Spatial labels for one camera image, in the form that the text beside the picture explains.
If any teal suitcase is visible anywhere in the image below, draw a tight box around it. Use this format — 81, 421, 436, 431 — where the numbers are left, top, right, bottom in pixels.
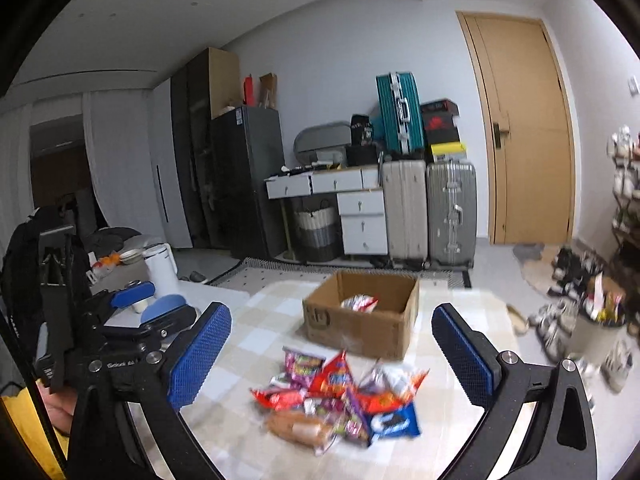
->
376, 71, 426, 156

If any patterned floor mat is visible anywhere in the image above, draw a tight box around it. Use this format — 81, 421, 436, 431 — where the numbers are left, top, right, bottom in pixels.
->
210, 257, 473, 291

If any beige slipper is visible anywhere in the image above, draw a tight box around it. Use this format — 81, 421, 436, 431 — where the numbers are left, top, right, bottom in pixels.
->
506, 304, 530, 336

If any black backpack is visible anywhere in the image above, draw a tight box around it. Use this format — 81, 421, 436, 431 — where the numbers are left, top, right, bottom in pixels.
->
0, 205, 91, 361

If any white kettle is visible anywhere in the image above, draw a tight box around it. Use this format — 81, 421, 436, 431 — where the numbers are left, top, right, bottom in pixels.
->
143, 243, 178, 296

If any tall wardrobe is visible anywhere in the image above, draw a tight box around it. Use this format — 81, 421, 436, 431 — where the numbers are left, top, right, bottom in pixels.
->
152, 47, 241, 251

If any person's left hand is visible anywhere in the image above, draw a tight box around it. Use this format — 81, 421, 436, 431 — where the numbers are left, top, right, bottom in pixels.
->
43, 389, 76, 435

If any dark grey fridge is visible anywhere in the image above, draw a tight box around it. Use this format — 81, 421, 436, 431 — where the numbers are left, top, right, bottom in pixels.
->
210, 106, 287, 261

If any full trash bin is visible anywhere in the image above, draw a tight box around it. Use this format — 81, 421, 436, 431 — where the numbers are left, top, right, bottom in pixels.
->
570, 272, 627, 367

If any white red snack packet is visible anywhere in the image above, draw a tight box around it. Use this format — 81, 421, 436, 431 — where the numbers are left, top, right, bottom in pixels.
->
341, 294, 379, 313

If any black bag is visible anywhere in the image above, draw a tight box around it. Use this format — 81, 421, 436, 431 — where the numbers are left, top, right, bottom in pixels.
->
345, 114, 383, 167

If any white desk with drawers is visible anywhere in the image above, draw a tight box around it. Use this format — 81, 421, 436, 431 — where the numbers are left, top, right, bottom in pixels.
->
266, 165, 390, 257

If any pile of mixed snack packets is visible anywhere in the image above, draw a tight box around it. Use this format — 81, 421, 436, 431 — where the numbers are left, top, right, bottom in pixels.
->
250, 346, 431, 456

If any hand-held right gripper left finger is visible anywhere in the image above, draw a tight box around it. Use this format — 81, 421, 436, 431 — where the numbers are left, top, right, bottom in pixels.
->
67, 301, 233, 480

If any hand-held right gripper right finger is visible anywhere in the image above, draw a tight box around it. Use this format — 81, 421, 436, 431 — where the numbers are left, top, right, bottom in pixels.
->
431, 302, 598, 480

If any round door mat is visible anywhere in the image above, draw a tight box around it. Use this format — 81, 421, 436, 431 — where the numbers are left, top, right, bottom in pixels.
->
512, 243, 576, 301

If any person's left forearm yellow sleeve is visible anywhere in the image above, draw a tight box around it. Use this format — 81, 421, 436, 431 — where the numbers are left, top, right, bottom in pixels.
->
0, 392, 68, 480

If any white sneaker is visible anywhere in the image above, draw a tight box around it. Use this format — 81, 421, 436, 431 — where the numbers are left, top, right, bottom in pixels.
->
602, 340, 633, 393

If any beige checkered tablecloth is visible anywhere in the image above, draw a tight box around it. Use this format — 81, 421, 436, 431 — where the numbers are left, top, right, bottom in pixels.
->
115, 280, 596, 480

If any black red shoe box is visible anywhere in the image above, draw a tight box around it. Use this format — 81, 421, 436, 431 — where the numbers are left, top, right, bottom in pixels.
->
420, 100, 461, 147

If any yellow black box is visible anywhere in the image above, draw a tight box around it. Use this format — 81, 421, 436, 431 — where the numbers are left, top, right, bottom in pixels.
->
430, 142, 468, 162

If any shoe rack with shoes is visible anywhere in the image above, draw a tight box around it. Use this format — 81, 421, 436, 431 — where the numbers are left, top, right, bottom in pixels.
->
607, 127, 640, 281

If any silver suitcase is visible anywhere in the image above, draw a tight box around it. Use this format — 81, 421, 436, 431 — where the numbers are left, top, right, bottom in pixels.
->
426, 158, 477, 270

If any wooden door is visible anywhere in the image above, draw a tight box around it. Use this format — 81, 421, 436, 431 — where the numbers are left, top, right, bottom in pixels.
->
456, 11, 576, 246

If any white curtain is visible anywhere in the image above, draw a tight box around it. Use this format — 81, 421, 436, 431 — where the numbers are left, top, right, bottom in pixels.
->
0, 92, 166, 241

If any brown paper bag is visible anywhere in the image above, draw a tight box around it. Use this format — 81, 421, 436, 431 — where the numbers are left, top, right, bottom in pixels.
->
258, 73, 278, 109

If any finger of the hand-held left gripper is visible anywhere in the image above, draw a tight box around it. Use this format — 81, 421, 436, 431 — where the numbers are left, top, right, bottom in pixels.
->
89, 281, 156, 319
102, 294, 198, 342

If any brown cardboard box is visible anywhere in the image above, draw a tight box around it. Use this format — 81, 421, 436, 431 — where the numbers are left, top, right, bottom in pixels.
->
302, 269, 421, 362

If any grey white laundry basket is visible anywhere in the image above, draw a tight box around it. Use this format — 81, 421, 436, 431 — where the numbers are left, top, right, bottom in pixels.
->
294, 200, 341, 263

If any beige suitcase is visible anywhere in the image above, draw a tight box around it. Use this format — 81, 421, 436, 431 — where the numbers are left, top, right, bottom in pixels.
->
382, 157, 428, 268

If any grey oval case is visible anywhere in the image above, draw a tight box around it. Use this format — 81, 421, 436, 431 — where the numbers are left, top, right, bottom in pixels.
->
293, 121, 352, 168

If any pile of shoes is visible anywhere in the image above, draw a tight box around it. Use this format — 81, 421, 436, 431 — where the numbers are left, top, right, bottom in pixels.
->
530, 247, 608, 361

